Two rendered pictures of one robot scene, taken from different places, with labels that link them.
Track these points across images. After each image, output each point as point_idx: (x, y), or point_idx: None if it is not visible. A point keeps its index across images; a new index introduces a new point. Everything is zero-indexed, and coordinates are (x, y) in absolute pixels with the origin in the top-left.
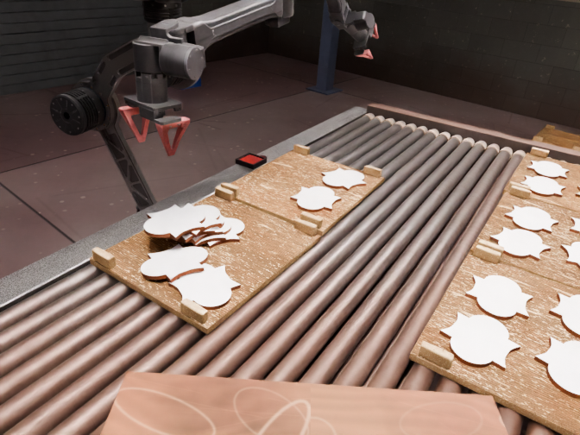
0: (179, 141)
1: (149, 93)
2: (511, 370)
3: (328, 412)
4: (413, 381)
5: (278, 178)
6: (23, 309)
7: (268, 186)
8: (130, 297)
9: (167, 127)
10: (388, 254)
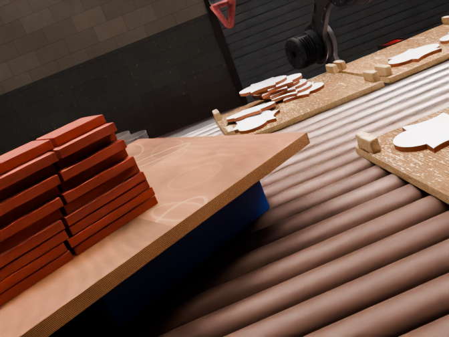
0: (233, 15)
1: None
2: (445, 152)
3: (193, 146)
4: (341, 166)
5: (398, 49)
6: None
7: (380, 57)
8: (217, 134)
9: (216, 5)
10: (445, 85)
